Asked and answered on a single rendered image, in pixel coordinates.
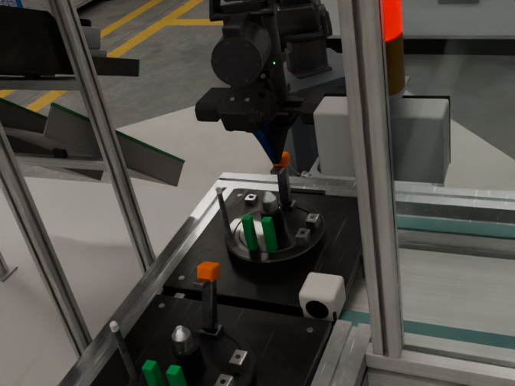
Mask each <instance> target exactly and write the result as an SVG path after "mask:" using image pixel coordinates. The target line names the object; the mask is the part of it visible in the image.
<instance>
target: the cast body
mask: <svg viewBox="0 0 515 386"><path fill-rule="evenodd" d="M79 19H80V18H79ZM80 23H81V27H82V29H83V32H84V36H85V38H86V41H87V46H88V48H89V51H90V55H91V57H107V51H106V50H99V49H100V28H94V27H91V20H88V19H80Z"/></svg>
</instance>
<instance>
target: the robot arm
mask: <svg viewBox="0 0 515 386"><path fill-rule="evenodd" d="M224 1H225V2H236V1H243V2H239V3H232V4H225V5H220V4H221V0H209V19H210V21H223V23H224V26H223V27H222V33H223V35H222V37H221V39H220V40H219V41H218V43H217V44H216V45H215V47H214V50H213V52H212V59H211V64H212V69H213V71H214V72H215V74H216V76H217V77H218V78H219V79H220V80H221V81H222V82H224V83H226V84H228V85H230V86H231V87H212V88H211V89H210V90H209V91H208V92H207V93H206V94H205V95H204V96H203V97H202V98H201V99H200V100H199V101H198V102H197V103H196V105H195V115H196V118H197V120H198V121H201V122H218V121H219V120H220V119H221V121H222V123H223V126H224V128H225V130H227V131H229V132H233V131H245V132H249V133H252V134H253V135H254V136H255V137H256V139H257V140H258V142H259V143H260V144H261V146H262V147H263V149H264V151H265V152H266V154H267V156H268V157H269V159H270V160H271V162H272V163H273V164H279V163H280V161H281V158H282V154H283V150H284V145H285V142H286V138H287V133H288V130H289V128H290V127H292V125H293V124H294V122H295V121H296V119H297V118H298V116H299V115H300V118H301V121H302V122H303V123H304V124H309V125H314V119H313V113H314V111H315V110H316V108H317V107H318V106H319V104H320V102H321V101H322V99H323V98H324V94H325V93H340V92H339V91H338V89H336V88H313V89H312V90H311V92H310V93H308V94H307V95H306V97H305V98H299V97H298V96H288V93H289V92H290V83H286V79H285V74H284V62H285V61H286V62H287V69H288V70H289V71H290V72H291V73H292V74H293V75H294V76H295V77H297V78H298V79H303V78H306V77H311V76H313V75H317V74H321V73H324V72H327V71H330V70H332V67H331V66H330V65H329V64H328V60H327V53H326V41H325V39H327V38H328V37H329V36H331V35H333V30H332V24H331V20H330V14H329V12H328V11H327V10H326V7H325V5H324V4H321V1H320V0H224ZM320 26H322V27H320ZM283 43H287V48H285V49H284V53H281V49H280V44H283Z"/></svg>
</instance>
